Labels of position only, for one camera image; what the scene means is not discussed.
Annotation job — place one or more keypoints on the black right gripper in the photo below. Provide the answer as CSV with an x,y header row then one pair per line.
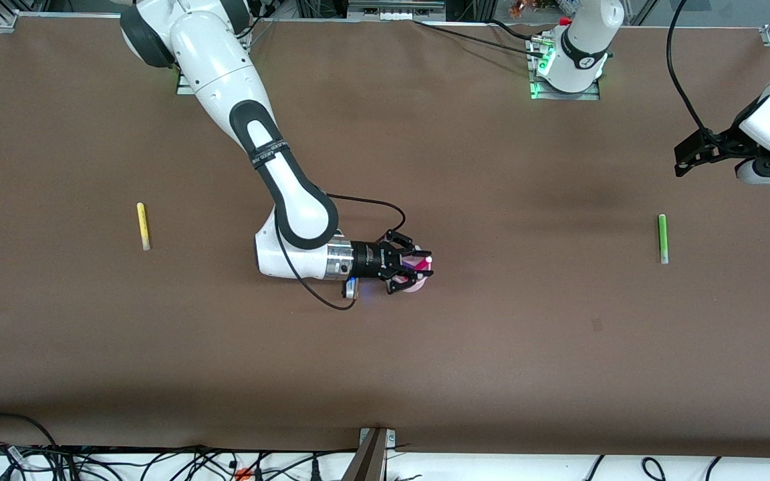
x,y
370,260

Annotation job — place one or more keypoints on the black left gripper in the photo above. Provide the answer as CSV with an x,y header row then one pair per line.
x,y
721,144

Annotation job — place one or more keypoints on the pink highlighter pen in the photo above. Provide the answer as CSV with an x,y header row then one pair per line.
x,y
420,263

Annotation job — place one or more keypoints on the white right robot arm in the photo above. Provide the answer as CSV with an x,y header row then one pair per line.
x,y
218,73

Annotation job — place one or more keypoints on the pink pen holder cup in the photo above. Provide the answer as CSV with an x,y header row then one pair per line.
x,y
418,286

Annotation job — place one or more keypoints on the green highlighter pen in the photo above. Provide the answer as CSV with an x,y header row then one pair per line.
x,y
662,239

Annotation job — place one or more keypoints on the yellow highlighter pen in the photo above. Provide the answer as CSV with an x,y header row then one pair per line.
x,y
143,227

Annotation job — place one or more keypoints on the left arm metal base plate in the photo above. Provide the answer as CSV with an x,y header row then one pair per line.
x,y
589,95

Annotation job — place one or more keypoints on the grey metal table edge bracket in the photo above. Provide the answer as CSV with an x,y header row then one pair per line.
x,y
370,457

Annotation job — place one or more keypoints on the aluminium frame structure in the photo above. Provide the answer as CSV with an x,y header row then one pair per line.
x,y
392,8

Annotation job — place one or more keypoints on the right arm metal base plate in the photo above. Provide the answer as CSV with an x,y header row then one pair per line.
x,y
183,85

